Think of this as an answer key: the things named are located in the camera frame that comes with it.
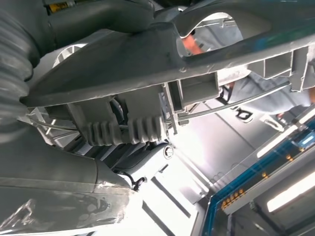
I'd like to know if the person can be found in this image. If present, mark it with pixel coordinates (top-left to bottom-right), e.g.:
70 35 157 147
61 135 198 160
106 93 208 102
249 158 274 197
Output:
182 24 315 115

